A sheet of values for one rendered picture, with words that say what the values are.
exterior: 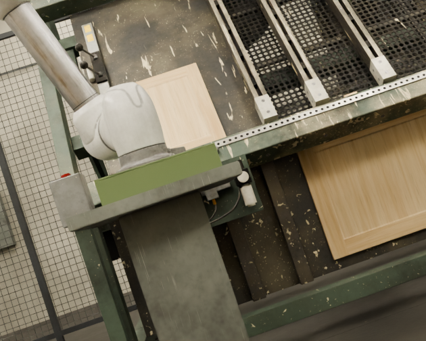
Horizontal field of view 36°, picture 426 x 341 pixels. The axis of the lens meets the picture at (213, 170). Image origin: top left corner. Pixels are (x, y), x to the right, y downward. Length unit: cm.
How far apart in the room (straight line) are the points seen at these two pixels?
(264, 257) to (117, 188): 122
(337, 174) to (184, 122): 72
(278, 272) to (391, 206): 58
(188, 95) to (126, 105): 97
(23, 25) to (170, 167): 71
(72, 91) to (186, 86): 89
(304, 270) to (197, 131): 76
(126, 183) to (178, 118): 105
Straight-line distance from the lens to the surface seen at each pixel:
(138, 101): 200
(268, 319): 270
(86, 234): 249
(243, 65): 292
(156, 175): 183
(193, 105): 288
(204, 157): 184
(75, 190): 246
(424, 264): 283
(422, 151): 307
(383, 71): 287
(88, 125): 216
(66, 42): 343
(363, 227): 297
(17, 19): 222
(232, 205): 263
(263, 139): 268
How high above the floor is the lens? 66
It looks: 3 degrees up
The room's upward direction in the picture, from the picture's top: 19 degrees counter-clockwise
